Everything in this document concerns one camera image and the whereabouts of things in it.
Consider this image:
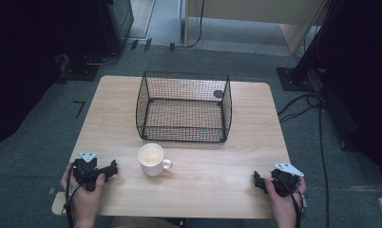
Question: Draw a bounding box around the black wire mesh basket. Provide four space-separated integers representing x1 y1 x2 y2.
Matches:
135 70 233 143

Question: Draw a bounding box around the black floor cable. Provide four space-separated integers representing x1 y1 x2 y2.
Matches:
277 90 332 228

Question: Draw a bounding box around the black stand base plate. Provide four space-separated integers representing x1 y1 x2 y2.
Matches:
276 66 325 93
56 52 101 83

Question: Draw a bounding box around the person's right hand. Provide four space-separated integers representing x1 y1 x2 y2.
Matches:
263 176 308 222

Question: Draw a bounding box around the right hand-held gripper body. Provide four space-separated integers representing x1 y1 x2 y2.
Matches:
269 162 306 198

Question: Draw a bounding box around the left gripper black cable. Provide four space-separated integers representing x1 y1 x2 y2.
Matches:
63 161 83 228

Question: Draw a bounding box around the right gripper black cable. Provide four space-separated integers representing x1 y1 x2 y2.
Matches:
282 177 309 228

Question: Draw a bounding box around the dark curtain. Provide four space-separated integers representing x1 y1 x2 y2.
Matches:
0 0 100 150
315 0 382 194

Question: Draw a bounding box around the black cabinet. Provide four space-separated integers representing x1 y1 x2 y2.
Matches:
95 0 135 55

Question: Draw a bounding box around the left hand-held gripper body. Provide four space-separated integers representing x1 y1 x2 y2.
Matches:
72 151 108 192

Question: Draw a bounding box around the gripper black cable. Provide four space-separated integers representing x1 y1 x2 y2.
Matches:
63 161 83 228
282 177 309 228

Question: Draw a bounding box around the thin black hanging cable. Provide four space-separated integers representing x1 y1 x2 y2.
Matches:
174 0 206 50

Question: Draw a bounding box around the beige wooden furniture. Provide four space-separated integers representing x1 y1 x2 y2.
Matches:
181 0 330 57

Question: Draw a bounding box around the white cup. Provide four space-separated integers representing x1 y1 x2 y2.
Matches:
137 142 174 177

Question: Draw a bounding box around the person's left hand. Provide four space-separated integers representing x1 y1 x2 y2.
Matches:
60 163 106 223

